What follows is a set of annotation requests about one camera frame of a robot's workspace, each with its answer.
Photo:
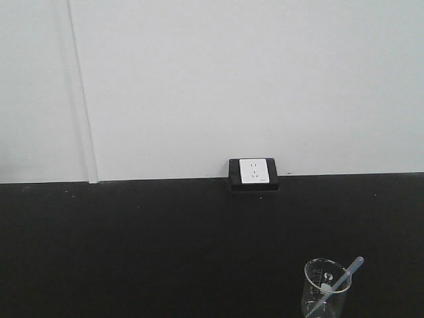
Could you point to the clear plastic pipette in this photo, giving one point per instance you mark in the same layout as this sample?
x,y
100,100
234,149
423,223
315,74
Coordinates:
x,y
334,285

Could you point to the white wall power socket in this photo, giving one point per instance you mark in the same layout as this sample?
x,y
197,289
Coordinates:
x,y
254,171

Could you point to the clear glass beaker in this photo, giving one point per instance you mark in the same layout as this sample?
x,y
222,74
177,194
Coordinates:
x,y
319,291

